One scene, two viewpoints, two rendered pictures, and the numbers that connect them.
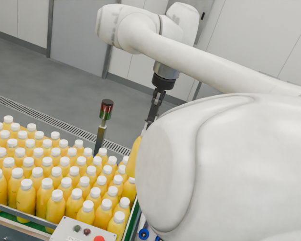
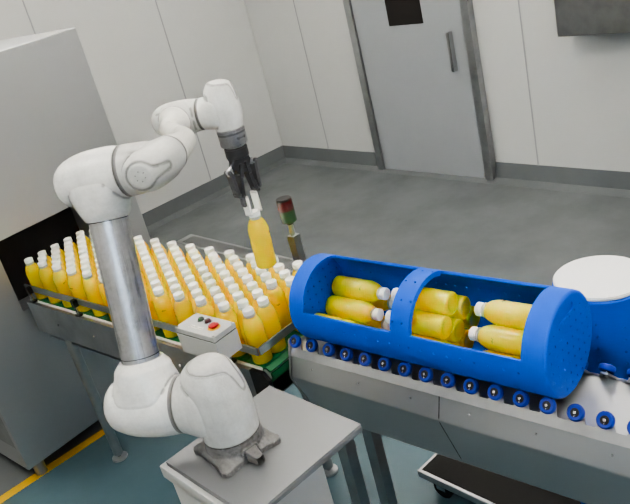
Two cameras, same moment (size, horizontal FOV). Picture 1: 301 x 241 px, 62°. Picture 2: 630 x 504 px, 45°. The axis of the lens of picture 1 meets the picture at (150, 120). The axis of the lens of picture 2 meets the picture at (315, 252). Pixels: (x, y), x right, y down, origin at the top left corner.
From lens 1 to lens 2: 197 cm
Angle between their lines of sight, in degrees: 40
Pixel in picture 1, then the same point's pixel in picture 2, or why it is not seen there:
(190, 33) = (220, 103)
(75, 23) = (406, 83)
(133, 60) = (537, 117)
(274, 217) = (67, 182)
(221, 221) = (58, 186)
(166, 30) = (200, 110)
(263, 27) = not seen: outside the picture
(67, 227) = (194, 319)
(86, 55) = (443, 140)
